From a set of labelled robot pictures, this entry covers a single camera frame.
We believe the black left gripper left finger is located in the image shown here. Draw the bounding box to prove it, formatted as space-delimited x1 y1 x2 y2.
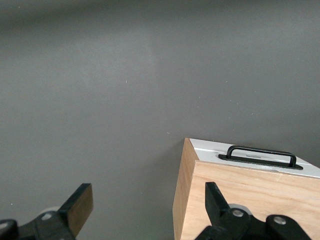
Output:
0 183 94 240

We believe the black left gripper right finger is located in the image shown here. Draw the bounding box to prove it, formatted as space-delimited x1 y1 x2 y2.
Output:
194 181 314 240

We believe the white-fronted drawer with black handle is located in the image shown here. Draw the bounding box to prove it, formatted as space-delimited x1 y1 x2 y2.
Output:
189 138 320 179

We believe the light wooden drawer cabinet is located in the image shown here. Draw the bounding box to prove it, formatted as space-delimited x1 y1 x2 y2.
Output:
172 137 320 240

